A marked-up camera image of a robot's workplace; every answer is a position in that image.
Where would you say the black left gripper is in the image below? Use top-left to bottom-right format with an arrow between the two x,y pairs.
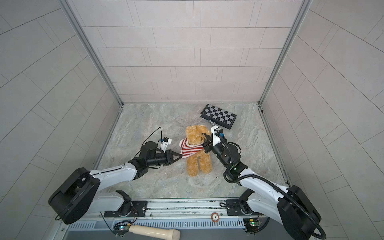
146,151 -> 183,168

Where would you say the red white striped knit sweater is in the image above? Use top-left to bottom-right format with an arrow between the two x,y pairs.
179,138 -> 204,159

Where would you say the tan plush teddy bear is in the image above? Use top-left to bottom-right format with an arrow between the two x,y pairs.
179,125 -> 213,177

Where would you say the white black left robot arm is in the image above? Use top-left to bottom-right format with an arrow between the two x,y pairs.
48,141 -> 183,225

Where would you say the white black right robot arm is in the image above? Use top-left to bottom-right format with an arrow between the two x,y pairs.
203,134 -> 327,240

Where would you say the folded black chess board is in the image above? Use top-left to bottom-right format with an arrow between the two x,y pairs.
201,104 -> 237,130

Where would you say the red white poker chip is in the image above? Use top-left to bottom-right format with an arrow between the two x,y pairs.
211,213 -> 220,223

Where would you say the right green circuit board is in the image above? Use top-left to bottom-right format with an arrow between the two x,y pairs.
243,218 -> 260,234

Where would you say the green circuit board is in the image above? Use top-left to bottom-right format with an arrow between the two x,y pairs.
113,221 -> 132,236
243,218 -> 260,234

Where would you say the left green circuit board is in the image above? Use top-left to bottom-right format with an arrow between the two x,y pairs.
113,221 -> 132,236

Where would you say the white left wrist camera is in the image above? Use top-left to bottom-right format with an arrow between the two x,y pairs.
160,137 -> 172,152

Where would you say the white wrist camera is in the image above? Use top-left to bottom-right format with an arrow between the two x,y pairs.
160,137 -> 172,152
211,125 -> 224,147

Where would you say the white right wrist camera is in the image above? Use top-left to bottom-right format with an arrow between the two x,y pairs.
211,125 -> 224,147

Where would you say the black left camera cable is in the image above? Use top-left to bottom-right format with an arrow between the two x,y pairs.
133,126 -> 163,158

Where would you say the aluminium front rail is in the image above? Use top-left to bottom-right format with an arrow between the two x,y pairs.
59,196 -> 316,240

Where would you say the beige wooden handle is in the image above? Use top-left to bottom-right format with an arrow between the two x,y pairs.
129,225 -> 181,240

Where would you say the black corrugated right cable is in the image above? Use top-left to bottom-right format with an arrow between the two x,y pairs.
223,167 -> 327,240

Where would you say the aluminium corner frame post left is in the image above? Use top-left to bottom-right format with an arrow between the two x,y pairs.
58,0 -> 124,107

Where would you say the aluminium corner frame post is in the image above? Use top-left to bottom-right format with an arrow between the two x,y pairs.
58,0 -> 124,107
259,0 -> 312,107

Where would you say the aluminium corner frame post right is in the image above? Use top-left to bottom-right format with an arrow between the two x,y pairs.
259,0 -> 312,107

